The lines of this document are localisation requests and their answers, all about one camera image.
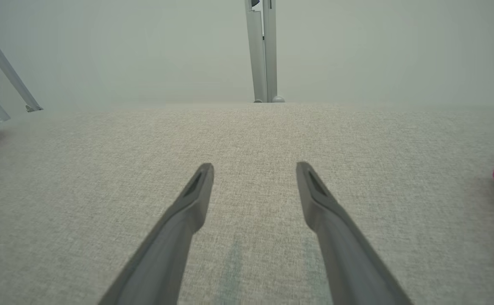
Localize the grey metal frame bracket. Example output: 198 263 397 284
0 14 43 113

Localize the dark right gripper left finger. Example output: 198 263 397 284
98 163 215 305

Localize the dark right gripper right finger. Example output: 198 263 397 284
296 161 414 305

